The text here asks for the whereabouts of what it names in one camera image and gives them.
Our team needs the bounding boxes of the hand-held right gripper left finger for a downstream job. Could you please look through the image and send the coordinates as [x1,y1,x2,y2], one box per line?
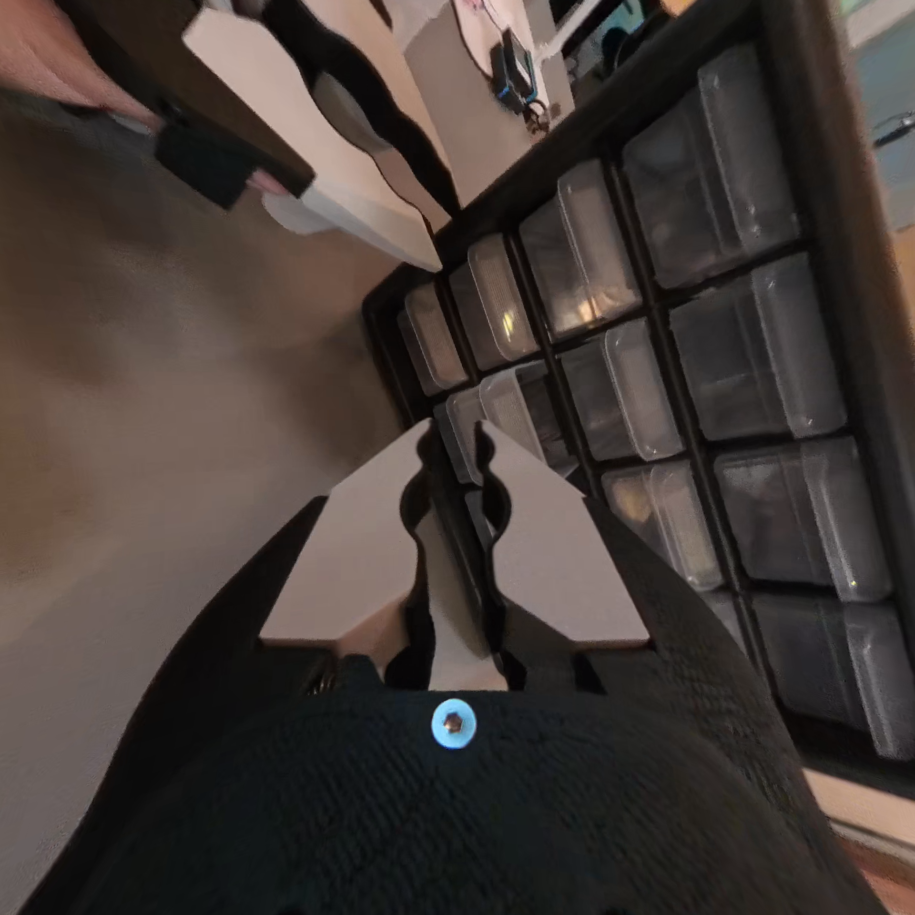
[259,420,437,686]

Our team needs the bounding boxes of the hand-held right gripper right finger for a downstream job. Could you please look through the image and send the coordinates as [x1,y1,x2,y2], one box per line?
[475,420,651,659]

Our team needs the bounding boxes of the black drawer cabinet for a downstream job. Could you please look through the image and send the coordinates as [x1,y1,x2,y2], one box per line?
[361,0,915,798]

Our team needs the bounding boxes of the rows of clear cabinet drawers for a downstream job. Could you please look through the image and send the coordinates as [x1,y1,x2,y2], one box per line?
[396,43,903,760]

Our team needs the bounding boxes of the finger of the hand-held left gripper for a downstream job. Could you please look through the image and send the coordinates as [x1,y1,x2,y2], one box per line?
[182,0,462,273]

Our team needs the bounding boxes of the black blue electronic device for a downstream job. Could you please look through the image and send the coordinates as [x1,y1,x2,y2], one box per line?
[489,29,551,133]

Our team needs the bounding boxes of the person's left hand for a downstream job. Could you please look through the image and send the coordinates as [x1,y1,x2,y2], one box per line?
[0,0,167,135]

